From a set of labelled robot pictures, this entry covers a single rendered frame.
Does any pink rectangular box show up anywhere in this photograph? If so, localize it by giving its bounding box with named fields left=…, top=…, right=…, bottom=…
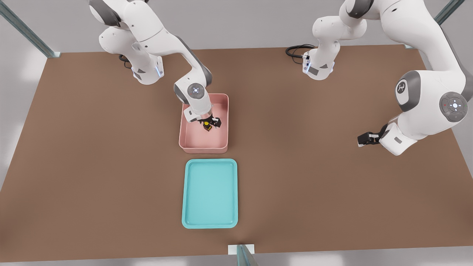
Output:
left=178, top=93, right=229, bottom=154

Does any pale blue-green tray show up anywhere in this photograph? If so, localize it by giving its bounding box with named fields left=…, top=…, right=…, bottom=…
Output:
left=181, top=158, right=239, bottom=229

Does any silver frame post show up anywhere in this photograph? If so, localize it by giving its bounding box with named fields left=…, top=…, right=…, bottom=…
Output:
left=404, top=0, right=466, bottom=50
left=0, top=0, right=62, bottom=59
left=228, top=244, right=260, bottom=266

